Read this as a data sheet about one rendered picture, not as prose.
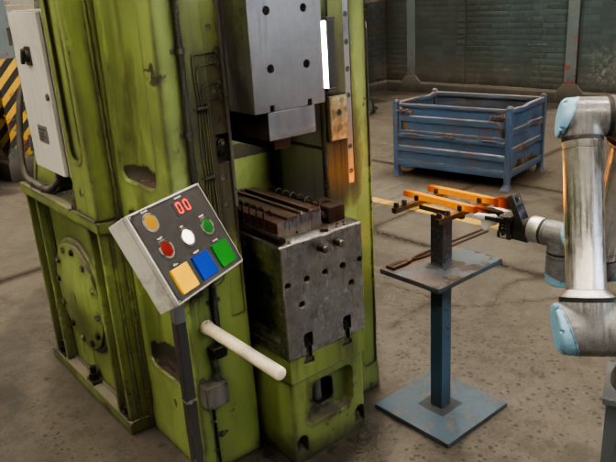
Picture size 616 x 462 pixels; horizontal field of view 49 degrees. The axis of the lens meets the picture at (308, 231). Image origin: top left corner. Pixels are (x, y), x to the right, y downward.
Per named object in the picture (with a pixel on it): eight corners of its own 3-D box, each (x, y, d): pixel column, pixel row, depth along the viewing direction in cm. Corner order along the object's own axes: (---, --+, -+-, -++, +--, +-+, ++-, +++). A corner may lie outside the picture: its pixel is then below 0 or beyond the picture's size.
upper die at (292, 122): (315, 131, 239) (314, 104, 236) (269, 141, 227) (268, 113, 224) (248, 118, 270) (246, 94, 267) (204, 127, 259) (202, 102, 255)
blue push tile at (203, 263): (220, 270, 201) (206, 249, 200) (205, 280, 195) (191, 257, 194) (215, 272, 202) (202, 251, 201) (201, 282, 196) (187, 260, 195)
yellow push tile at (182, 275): (200, 283, 193) (187, 261, 192) (184, 294, 186) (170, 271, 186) (196, 285, 194) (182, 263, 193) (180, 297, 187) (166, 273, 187)
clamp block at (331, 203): (346, 218, 258) (345, 202, 256) (328, 224, 253) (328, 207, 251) (325, 212, 267) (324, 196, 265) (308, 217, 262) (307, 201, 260)
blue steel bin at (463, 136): (545, 170, 638) (550, 92, 614) (508, 192, 582) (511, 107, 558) (433, 156, 713) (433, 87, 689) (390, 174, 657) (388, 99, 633)
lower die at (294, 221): (321, 226, 251) (320, 204, 248) (278, 241, 239) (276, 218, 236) (256, 204, 282) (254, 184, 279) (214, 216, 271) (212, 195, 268)
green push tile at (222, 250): (237, 258, 209) (224, 237, 209) (224, 267, 203) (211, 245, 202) (233, 260, 210) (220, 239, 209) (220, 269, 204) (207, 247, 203)
